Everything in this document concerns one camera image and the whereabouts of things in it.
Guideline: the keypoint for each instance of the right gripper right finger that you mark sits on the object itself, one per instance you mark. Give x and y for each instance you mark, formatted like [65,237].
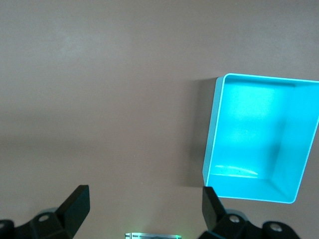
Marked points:
[214,214]

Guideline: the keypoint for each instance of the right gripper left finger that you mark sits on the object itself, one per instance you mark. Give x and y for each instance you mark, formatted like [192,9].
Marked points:
[74,211]

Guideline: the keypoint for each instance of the teal plastic bin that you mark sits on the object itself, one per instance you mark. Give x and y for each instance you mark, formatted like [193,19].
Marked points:
[249,129]

